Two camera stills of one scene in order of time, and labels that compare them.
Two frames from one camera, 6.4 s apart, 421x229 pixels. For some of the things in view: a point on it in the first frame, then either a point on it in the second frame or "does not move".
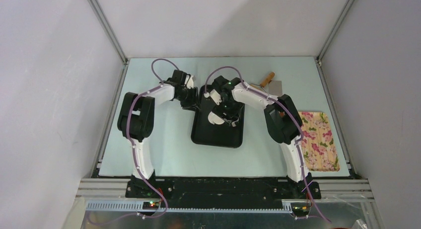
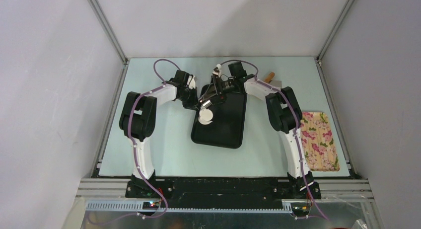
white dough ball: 214,118 to 205,116
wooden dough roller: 269,77 does not move
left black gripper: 194,103 does not move
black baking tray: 204,133 does not move
